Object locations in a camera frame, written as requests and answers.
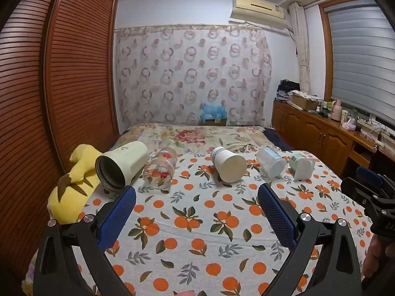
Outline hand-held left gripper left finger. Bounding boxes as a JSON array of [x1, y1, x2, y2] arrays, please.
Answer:
[[32, 186, 137, 296]]

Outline beige air conditioner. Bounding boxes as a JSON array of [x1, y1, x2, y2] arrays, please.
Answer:
[[230, 0, 288, 31]]

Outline beige tied curtain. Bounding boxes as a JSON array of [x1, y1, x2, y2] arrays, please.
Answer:
[[289, 2, 310, 95]]

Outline blue plastic bag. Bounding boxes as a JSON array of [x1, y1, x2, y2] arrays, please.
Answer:
[[199, 102, 228, 121]]

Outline grey window blind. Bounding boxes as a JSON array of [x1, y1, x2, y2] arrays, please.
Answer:
[[326, 0, 395, 121]]

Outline pale green tumbler cup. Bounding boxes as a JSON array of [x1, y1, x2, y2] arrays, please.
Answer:
[[95, 141, 150, 190]]

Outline dark blue cloth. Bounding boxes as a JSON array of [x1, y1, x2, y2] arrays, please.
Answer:
[[264, 128, 294, 152]]

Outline orange fruit print blanket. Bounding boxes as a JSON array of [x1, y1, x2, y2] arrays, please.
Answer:
[[29, 149, 375, 296]]

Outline clear plastic bottle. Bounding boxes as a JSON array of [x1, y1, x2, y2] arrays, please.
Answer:
[[256, 147, 287, 180]]

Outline pink bottle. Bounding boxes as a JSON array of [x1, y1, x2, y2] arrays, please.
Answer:
[[330, 99, 343, 121]]

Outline circle pattern lace curtain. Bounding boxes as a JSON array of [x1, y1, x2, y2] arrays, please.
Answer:
[[113, 24, 273, 127]]

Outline open cardboard box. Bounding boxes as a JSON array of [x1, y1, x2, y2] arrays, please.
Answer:
[[291, 91, 323, 111]]

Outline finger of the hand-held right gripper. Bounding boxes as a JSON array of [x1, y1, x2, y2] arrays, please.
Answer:
[[356, 166, 395, 192], [341, 177, 385, 206]]

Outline yellow plush toy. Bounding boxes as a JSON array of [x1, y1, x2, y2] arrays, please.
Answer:
[[47, 144, 103, 225]]

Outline person's right hand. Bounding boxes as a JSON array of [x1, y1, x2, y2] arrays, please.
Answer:
[[362, 234, 385, 282]]

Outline flower print glass cup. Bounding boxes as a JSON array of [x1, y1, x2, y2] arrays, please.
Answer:
[[142, 147, 178, 189]]

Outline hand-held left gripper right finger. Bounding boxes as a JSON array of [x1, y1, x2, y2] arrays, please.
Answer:
[[257, 183, 362, 296]]

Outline wooden side cabinet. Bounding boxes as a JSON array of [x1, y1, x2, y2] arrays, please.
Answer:
[[272, 100, 395, 180]]

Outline brown slatted wardrobe door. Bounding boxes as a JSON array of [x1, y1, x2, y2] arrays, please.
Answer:
[[44, 0, 120, 165], [0, 0, 69, 282]]

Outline white cup with green label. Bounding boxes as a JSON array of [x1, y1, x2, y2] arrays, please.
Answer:
[[289, 153, 316, 181]]

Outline floral bed sheet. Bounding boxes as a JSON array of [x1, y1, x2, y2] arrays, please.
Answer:
[[109, 124, 290, 162]]

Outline white paper cup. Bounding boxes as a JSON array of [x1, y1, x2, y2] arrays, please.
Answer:
[[211, 147, 248, 183]]

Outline stack of folded clothes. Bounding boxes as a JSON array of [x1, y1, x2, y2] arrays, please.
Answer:
[[275, 79, 301, 103]]

